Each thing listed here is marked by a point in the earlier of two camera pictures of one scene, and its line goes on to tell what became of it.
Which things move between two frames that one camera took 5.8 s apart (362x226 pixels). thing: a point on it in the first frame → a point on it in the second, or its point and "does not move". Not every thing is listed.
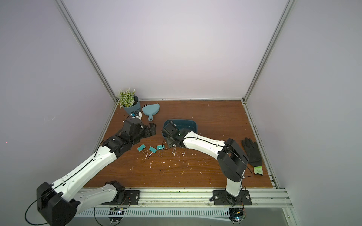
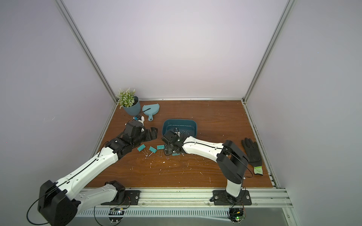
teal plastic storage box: (190, 124) does not move
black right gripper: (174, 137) → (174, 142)
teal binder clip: (141, 148) does not move
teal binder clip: (152, 150) does not move
